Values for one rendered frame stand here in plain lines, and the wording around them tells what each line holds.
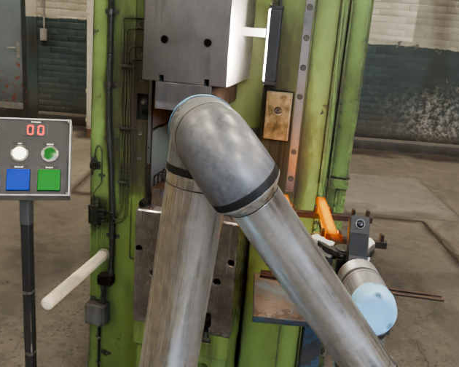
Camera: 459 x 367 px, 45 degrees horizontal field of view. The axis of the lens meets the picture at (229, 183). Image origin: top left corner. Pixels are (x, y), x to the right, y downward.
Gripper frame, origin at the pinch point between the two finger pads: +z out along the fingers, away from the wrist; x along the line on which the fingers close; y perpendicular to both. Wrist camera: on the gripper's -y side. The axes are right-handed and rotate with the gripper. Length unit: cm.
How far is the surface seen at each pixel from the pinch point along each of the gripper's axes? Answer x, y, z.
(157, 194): -55, 11, 58
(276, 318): -13.1, 31.2, 11.2
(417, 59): 217, -28, 641
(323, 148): 3, -10, 61
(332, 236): -0.6, 3.5, 8.2
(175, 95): -50, -26, 57
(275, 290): -12.2, 30.9, 28.8
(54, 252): -144, 105, 212
